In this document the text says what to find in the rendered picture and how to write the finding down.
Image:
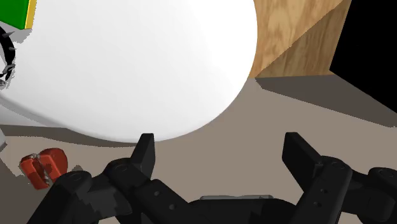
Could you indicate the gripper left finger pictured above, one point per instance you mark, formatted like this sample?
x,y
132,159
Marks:
x,y
124,189

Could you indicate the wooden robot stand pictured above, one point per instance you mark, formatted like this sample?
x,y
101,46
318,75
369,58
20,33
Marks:
x,y
297,37

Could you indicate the green box with yellow edge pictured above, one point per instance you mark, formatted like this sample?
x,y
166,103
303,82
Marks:
x,y
14,12

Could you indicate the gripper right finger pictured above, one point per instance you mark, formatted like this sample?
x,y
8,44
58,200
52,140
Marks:
x,y
332,186

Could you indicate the black spiked band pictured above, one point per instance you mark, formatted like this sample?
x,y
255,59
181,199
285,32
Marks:
x,y
9,52

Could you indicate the red clamp-shaped object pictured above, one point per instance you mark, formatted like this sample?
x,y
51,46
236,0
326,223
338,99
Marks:
x,y
46,166

